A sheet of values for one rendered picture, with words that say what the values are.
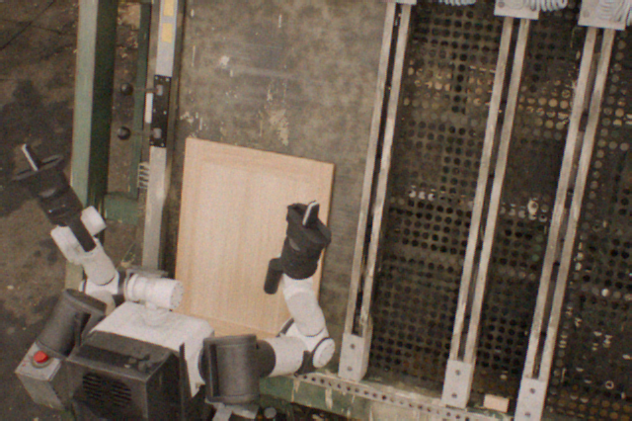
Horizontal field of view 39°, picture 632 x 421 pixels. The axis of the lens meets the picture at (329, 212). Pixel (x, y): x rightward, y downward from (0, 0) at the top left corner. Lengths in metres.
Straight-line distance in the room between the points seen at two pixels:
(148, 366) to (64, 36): 3.80
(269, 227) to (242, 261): 0.13
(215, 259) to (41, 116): 2.63
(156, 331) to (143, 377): 0.17
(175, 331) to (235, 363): 0.17
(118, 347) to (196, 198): 0.64
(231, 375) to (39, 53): 3.74
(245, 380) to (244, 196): 0.65
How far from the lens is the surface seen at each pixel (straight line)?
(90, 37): 2.60
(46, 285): 4.13
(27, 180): 2.19
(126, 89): 2.42
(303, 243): 1.89
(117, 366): 1.97
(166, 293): 2.01
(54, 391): 2.67
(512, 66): 2.19
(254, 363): 2.00
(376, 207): 2.26
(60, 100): 5.07
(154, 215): 2.56
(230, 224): 2.48
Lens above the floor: 2.97
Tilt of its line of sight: 47 degrees down
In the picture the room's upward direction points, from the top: 8 degrees counter-clockwise
